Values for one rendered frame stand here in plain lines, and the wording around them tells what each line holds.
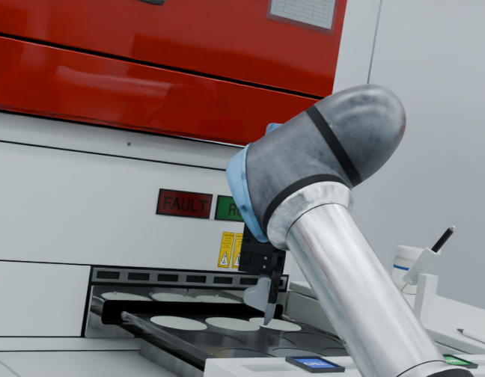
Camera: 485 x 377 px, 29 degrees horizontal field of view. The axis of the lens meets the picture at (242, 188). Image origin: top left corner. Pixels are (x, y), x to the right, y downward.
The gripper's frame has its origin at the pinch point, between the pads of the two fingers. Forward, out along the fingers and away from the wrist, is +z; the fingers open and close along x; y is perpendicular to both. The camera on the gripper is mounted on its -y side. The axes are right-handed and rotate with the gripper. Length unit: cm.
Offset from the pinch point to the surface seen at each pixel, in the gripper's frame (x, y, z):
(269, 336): 5.4, -0.1, 1.8
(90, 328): 5.8, 31.4, 5.0
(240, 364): 55, 6, -7
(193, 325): 6.2, 13.5, 1.6
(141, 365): 8.8, 21.3, 9.3
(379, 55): -234, -41, -63
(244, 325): 0.5, 4.5, 1.8
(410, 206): -251, -68, 0
